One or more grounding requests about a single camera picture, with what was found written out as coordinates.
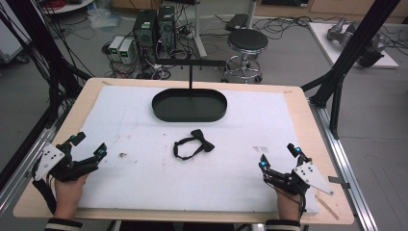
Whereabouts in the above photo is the clear plastic bag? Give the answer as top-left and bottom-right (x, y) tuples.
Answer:
(87, 8), (123, 32)

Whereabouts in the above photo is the wooden table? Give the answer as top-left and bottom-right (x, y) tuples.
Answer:
(13, 76), (355, 225)

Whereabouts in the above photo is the black bow tie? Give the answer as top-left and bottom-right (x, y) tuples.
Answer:
(172, 128), (216, 162)

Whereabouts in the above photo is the slim black computer tower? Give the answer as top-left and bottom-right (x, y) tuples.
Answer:
(157, 5), (177, 54)

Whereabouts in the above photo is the black frame with cable bundle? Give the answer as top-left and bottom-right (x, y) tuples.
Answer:
(0, 0), (94, 129)

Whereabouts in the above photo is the round white table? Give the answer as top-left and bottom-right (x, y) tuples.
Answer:
(39, 0), (95, 15)

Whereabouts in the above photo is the thin wooden stick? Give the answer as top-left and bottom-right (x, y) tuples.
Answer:
(314, 193), (340, 221)

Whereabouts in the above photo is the white power supply unit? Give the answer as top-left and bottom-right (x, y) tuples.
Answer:
(118, 38), (138, 65)
(108, 36), (125, 56)

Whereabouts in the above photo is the white foam mat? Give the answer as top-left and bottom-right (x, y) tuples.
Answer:
(76, 85), (320, 216)

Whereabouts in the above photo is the person's striped sleeve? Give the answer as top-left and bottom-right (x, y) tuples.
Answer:
(43, 218), (84, 231)
(265, 218), (302, 231)

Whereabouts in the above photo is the black wrist strap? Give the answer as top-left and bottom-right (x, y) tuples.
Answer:
(32, 178), (58, 216)

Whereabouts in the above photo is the person's right striped sleeve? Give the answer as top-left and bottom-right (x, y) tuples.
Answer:
(265, 218), (302, 231)

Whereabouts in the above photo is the person's right hand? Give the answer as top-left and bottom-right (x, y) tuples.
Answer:
(274, 187), (304, 222)

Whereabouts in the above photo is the grey desk leg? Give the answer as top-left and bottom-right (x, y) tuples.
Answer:
(191, 0), (208, 59)

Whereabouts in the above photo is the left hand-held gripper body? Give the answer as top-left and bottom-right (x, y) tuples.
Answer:
(33, 142), (100, 183)

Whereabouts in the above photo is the black round stool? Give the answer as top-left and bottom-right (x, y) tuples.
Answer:
(220, 28), (269, 84)

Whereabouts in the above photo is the small metal bracket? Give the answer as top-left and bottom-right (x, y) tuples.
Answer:
(327, 175), (351, 191)

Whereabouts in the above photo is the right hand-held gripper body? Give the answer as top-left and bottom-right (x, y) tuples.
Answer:
(262, 161), (335, 197)

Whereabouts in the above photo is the flat black box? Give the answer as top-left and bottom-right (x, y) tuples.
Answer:
(224, 13), (249, 32)

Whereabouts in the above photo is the person's left striped sleeve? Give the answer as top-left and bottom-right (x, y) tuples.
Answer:
(43, 218), (84, 231)

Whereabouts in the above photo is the white floor board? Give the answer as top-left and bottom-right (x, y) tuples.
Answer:
(307, 21), (399, 69)

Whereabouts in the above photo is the aluminium rail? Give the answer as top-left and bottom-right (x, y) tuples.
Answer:
(0, 107), (70, 217)
(307, 97), (379, 231)

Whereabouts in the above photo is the black frame strut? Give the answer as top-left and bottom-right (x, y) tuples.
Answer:
(301, 0), (402, 141)

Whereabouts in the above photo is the black stand with oval tray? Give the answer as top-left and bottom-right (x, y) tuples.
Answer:
(151, 58), (228, 123)

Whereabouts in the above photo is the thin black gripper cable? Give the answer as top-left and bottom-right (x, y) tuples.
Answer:
(272, 184), (309, 222)

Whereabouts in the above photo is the person's left hand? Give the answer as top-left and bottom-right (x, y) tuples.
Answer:
(52, 172), (90, 221)

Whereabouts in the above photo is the large black computer tower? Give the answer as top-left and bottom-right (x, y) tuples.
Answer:
(133, 9), (159, 64)

